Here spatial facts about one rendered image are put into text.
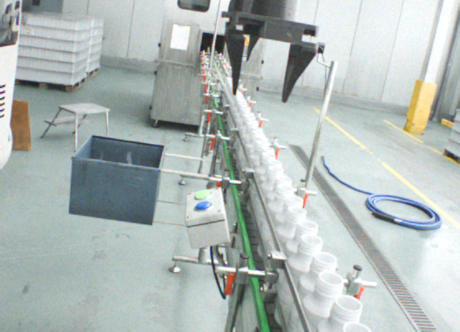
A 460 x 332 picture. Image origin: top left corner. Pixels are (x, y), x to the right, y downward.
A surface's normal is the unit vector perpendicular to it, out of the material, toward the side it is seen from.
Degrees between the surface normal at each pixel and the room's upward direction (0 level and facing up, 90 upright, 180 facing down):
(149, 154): 90
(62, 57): 90
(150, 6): 90
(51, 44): 90
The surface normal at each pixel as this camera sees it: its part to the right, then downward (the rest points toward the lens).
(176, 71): 0.07, 0.29
